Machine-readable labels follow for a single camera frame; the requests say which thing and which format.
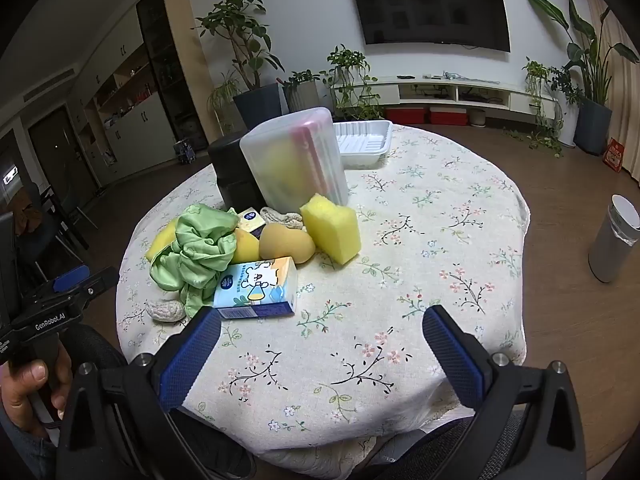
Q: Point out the floral tablecloth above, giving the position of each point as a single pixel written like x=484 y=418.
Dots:
x=400 y=260

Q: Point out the person's left hand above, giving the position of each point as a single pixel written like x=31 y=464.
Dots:
x=22 y=395

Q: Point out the yellow flat sponge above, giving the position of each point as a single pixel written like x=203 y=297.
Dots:
x=161 y=242

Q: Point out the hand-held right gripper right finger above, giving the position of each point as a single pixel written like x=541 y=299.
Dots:
x=455 y=360

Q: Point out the wall-mounted black television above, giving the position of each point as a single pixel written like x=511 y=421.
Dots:
x=430 y=10

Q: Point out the heart-shaped yellow sponge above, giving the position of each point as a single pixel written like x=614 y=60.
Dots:
x=285 y=242

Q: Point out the yellow block sponge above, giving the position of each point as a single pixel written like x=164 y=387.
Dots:
x=332 y=227

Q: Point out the small yellow packet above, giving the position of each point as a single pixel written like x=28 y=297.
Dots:
x=250 y=217

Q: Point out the tall plant in dark pot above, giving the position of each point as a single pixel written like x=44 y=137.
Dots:
x=257 y=105

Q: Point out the dark dining chair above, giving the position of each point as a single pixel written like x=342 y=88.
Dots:
x=35 y=191

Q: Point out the red paper bag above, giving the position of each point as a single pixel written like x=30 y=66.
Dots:
x=614 y=156

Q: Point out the small blue toy cart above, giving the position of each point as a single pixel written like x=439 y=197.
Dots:
x=184 y=151

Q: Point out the red storage box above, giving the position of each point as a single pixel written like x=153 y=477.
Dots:
x=448 y=116
x=406 y=116

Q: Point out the grey cylindrical trash bin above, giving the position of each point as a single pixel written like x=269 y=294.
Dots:
x=610 y=245

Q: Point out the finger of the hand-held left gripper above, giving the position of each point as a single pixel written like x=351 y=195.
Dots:
x=70 y=279
x=95 y=287

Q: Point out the green satin scrunchie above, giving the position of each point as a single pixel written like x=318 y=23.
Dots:
x=200 y=250

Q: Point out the dark glass cabinet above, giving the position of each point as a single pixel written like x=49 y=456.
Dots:
x=165 y=70

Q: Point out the small vine plant white pot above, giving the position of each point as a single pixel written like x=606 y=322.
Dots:
x=537 y=77

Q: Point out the translucent plastic container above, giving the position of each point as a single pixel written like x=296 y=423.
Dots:
x=280 y=160

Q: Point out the large-leaved plant in dark pot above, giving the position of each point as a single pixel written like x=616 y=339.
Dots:
x=592 y=125

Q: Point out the beige curtain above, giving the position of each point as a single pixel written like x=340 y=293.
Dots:
x=620 y=60

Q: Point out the thin-leaved spider plant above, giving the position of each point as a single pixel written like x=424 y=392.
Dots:
x=222 y=97

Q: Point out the white low television cabinet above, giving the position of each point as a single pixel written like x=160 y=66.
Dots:
x=505 y=97

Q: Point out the brown cloth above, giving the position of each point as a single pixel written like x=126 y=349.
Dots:
x=27 y=215

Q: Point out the plant in ribbed white pot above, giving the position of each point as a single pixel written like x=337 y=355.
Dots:
x=302 y=96

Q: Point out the ceiling air vent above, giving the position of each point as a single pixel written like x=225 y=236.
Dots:
x=45 y=84

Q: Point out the dark entrance door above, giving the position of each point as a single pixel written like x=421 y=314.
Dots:
x=60 y=150

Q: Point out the trailing vine plant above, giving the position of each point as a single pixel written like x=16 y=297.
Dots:
x=350 y=75

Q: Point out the blue tissue packet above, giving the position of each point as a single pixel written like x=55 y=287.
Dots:
x=255 y=285

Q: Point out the grey mesh fabric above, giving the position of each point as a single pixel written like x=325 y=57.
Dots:
x=505 y=440

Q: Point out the black cylindrical container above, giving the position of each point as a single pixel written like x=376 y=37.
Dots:
x=230 y=170

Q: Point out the white cabinet with shelves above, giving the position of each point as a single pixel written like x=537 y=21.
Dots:
x=132 y=125

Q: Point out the beige knitted pad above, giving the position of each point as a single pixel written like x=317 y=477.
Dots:
x=280 y=217

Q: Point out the orange round sponge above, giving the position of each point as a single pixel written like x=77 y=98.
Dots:
x=246 y=246

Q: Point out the scattered small gadgets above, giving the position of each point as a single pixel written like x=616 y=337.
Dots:
x=452 y=76

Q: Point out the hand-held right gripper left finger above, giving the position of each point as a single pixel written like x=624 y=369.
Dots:
x=190 y=360

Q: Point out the white plastic tray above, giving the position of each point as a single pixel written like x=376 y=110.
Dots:
x=360 y=155

